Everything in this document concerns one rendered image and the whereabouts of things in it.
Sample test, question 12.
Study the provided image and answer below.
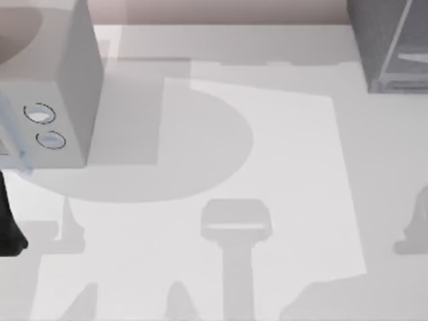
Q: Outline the round microwave knob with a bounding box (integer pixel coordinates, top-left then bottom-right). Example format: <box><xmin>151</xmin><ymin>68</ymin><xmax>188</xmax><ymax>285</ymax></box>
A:
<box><xmin>23</xmin><ymin>102</ymin><xmax>57</xmax><ymax>125</ymax></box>
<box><xmin>35</xmin><ymin>130</ymin><xmax>67</xmax><ymax>150</ymax></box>

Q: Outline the pale microwave oven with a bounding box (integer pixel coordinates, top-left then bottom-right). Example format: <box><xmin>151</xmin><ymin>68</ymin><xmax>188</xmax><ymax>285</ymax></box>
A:
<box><xmin>0</xmin><ymin>0</ymin><xmax>105</xmax><ymax>170</ymax></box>

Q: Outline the pale blue microwave door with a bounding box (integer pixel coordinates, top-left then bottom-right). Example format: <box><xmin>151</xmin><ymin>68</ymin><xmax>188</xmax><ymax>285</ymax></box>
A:
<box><xmin>0</xmin><ymin>95</ymin><xmax>34</xmax><ymax>177</ymax></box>

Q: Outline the grey cabinet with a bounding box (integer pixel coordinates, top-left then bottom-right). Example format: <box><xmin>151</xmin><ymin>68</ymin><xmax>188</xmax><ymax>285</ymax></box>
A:
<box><xmin>346</xmin><ymin>0</ymin><xmax>428</xmax><ymax>94</ymax></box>

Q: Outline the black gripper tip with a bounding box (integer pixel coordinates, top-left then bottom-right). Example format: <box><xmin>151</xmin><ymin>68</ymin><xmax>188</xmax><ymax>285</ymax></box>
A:
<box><xmin>0</xmin><ymin>169</ymin><xmax>29</xmax><ymax>257</ymax></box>

